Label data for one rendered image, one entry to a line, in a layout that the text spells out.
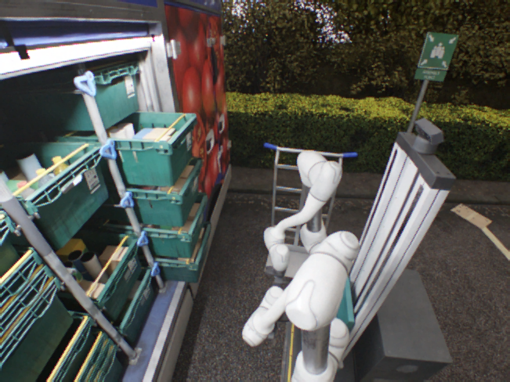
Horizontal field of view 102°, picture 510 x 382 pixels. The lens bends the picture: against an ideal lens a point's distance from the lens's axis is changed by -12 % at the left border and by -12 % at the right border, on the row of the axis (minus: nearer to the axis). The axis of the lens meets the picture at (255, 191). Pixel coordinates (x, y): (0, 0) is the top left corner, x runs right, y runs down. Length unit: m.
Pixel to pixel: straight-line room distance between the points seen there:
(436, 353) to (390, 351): 0.24
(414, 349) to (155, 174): 1.54
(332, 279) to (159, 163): 0.86
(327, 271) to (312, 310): 0.12
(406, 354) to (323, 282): 0.91
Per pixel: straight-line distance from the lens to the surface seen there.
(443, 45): 3.84
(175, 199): 1.21
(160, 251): 1.60
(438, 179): 0.81
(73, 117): 1.29
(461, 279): 3.32
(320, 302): 0.67
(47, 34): 0.93
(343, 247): 0.75
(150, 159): 1.16
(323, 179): 1.14
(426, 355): 1.56
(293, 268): 2.63
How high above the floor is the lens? 2.10
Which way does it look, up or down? 35 degrees down
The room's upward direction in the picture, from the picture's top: straight up
